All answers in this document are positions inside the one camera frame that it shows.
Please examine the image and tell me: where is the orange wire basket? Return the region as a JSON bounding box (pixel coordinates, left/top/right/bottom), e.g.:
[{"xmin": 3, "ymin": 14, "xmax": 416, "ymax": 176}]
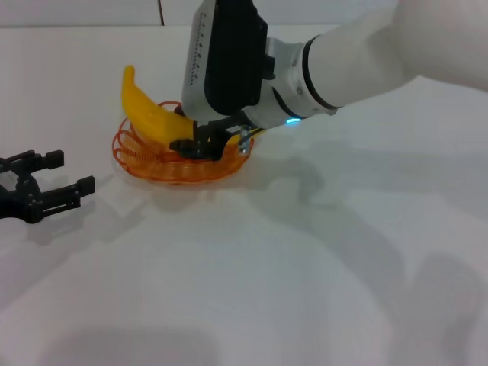
[{"xmin": 111, "ymin": 100, "xmax": 255, "ymax": 186}]

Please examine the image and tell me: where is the silver cable connector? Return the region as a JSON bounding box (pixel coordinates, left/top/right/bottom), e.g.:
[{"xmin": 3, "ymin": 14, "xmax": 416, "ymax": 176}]
[{"xmin": 239, "ymin": 125, "xmax": 255, "ymax": 155}]

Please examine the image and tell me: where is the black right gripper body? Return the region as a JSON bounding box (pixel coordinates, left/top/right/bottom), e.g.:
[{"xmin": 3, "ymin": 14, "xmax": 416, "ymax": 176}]
[{"xmin": 191, "ymin": 114, "xmax": 249, "ymax": 160}]

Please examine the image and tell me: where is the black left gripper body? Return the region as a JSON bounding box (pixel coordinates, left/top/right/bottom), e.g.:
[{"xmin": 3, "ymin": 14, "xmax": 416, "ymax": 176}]
[{"xmin": 0, "ymin": 170, "xmax": 43, "ymax": 224}]

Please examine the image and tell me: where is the silver black wrist camera box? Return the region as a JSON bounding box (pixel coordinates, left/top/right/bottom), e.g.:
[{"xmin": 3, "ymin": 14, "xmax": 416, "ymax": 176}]
[{"xmin": 180, "ymin": 0, "xmax": 268, "ymax": 124}]

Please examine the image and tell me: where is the yellow plastic banana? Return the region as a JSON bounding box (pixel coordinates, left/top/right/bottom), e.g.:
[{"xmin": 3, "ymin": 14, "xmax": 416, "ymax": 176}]
[{"xmin": 120, "ymin": 66, "xmax": 268, "ymax": 149}]

